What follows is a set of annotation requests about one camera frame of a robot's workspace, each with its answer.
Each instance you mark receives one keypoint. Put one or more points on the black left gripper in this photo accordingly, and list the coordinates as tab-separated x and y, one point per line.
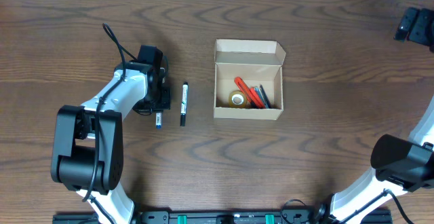
142	108

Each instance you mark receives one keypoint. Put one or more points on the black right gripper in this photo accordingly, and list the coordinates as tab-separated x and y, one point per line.
423	31

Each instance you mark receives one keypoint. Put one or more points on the blue whiteboard marker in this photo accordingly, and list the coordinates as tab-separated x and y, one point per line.
158	122

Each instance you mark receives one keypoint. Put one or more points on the yellow tape roll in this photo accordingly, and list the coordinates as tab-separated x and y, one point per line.
237	99

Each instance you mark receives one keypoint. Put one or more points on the orange utility knife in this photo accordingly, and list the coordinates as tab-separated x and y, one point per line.
250	97

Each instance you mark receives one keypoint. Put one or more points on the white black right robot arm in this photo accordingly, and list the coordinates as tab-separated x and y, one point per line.
397	166

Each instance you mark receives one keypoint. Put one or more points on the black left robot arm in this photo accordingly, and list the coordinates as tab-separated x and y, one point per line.
87	154

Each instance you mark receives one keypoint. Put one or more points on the black whiteboard marker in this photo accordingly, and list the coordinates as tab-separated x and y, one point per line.
184	103

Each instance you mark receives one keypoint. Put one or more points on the open cardboard box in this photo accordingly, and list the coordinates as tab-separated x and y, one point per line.
257	63

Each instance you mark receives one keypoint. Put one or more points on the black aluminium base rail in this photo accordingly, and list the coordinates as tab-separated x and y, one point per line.
220	217

